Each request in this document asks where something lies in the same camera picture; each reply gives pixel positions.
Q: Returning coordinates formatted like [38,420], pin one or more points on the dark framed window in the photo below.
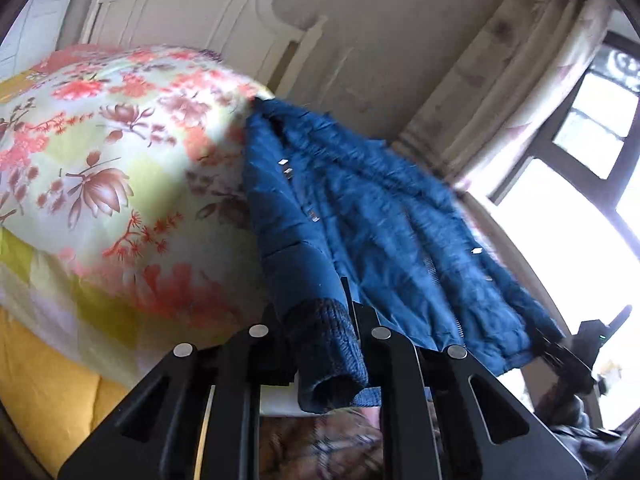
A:
[560,150]

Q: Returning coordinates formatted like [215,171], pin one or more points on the floral quilt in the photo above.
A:
[125,185]

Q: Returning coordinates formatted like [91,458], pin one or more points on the plaid pants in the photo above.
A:
[320,440]

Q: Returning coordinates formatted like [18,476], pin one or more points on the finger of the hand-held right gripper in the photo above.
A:
[552,351]

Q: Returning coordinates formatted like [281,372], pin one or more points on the person's right forearm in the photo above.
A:
[575,425]

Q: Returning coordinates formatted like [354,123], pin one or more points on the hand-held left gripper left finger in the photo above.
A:
[250,360]

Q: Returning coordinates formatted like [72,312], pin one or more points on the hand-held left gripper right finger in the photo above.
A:
[395,375]

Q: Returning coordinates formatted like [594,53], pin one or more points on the yellow bed sheet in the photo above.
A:
[45,385]

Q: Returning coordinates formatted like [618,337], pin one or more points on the white bed headboard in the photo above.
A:
[200,10]

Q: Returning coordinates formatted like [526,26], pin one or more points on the blue quilted jacket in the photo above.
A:
[360,210]

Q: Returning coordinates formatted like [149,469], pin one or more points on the white wardrobe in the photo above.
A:
[30,20]

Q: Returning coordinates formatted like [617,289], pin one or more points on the sailboat print curtain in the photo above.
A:
[500,85]

